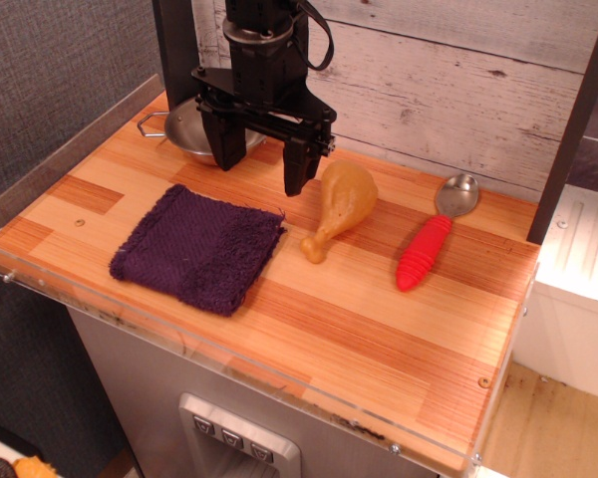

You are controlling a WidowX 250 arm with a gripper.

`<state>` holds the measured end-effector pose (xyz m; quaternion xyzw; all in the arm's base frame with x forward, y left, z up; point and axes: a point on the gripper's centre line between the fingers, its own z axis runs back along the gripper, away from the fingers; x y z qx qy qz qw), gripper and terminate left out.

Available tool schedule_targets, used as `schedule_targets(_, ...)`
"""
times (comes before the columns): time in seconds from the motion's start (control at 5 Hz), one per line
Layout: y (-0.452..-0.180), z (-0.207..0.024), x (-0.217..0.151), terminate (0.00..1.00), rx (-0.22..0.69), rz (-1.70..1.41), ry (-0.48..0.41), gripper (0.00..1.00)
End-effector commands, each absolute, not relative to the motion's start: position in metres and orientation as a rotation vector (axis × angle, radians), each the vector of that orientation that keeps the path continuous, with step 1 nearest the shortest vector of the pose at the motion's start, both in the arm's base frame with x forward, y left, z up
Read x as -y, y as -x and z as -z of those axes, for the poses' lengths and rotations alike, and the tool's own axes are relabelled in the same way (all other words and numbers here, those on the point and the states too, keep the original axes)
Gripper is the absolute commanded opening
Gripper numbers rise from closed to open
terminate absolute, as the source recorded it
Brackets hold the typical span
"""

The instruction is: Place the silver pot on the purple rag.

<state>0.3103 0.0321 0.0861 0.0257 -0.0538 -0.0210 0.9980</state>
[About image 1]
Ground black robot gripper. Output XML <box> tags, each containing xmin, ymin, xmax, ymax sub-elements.
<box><xmin>192</xmin><ymin>25</ymin><xmax>337</xmax><ymax>197</ymax></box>

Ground silver metal pot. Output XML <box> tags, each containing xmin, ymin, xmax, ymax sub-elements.
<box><xmin>138</xmin><ymin>98</ymin><xmax>266</xmax><ymax>166</ymax></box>

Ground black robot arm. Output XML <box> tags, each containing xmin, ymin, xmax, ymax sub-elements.
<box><xmin>192</xmin><ymin>1</ymin><xmax>337</xmax><ymax>196</ymax></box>

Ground purple rag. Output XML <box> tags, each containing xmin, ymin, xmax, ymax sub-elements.
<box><xmin>109</xmin><ymin>184</ymin><xmax>285</xmax><ymax>317</ymax></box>

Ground toy chicken drumstick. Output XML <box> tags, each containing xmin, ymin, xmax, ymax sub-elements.
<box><xmin>300</xmin><ymin>160</ymin><xmax>379</xmax><ymax>264</ymax></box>

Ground clear acrylic edge guard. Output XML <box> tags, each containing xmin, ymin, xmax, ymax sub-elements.
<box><xmin>0</xmin><ymin>227</ymin><xmax>538</xmax><ymax>477</ymax></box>

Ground grey toy fridge cabinet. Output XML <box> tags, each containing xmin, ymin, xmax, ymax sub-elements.
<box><xmin>69</xmin><ymin>310</ymin><xmax>433</xmax><ymax>477</ymax></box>

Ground silver dispenser panel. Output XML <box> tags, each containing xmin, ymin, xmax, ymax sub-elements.
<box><xmin>178</xmin><ymin>392</ymin><xmax>302</xmax><ymax>477</ymax></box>

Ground white toy sink unit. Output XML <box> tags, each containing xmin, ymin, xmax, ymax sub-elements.
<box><xmin>513</xmin><ymin>186</ymin><xmax>598</xmax><ymax>396</ymax></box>

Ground orange object bottom left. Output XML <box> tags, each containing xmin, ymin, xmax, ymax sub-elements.
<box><xmin>12</xmin><ymin>456</ymin><xmax>59</xmax><ymax>478</ymax></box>

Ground black cable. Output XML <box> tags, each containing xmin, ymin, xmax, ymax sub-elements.
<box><xmin>293</xmin><ymin>0</ymin><xmax>336</xmax><ymax>72</ymax></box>

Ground dark vertical post left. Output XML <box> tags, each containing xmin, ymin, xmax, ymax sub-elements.
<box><xmin>151</xmin><ymin>0</ymin><xmax>199</xmax><ymax>110</ymax></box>

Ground dark vertical post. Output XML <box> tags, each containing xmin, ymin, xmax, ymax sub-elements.
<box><xmin>526</xmin><ymin>37</ymin><xmax>598</xmax><ymax>245</ymax></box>
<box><xmin>151</xmin><ymin>0</ymin><xmax>199</xmax><ymax>110</ymax></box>

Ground red handled metal spoon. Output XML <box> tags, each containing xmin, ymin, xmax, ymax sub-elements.
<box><xmin>396</xmin><ymin>173</ymin><xmax>479</xmax><ymax>292</ymax></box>

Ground dark vertical post right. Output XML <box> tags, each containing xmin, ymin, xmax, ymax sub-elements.
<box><xmin>526</xmin><ymin>37</ymin><xmax>598</xmax><ymax>245</ymax></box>

